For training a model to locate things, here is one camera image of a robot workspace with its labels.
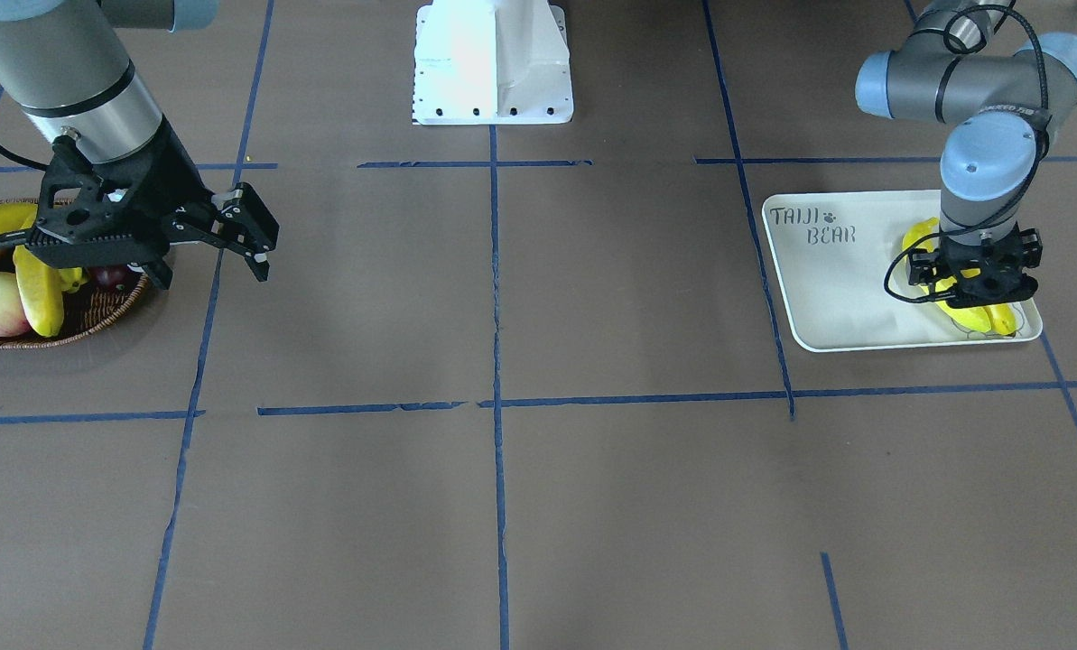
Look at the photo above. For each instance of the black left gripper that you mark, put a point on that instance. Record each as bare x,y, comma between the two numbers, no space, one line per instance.
1029,247

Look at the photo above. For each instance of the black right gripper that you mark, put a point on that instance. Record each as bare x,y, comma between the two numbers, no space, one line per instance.
173,177

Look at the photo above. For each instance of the yellow banana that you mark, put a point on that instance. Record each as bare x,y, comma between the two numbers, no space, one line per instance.
911,238

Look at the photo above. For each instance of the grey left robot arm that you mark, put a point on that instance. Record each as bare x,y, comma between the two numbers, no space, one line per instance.
1005,91

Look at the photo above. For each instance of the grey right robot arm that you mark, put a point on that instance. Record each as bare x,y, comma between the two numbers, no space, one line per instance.
65,66

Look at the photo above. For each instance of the brown wicker basket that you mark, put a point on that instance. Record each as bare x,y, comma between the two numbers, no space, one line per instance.
88,310

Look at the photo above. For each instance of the yellow banana basket centre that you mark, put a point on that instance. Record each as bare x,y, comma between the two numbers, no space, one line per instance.
40,288

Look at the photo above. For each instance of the dark red mango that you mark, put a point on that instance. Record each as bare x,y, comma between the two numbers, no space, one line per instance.
114,278

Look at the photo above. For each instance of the white bear print tray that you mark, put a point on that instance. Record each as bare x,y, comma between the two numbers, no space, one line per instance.
831,252

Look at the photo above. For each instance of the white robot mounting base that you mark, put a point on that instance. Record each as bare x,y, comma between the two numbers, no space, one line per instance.
491,63

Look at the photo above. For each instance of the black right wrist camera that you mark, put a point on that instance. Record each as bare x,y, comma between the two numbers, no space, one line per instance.
54,237

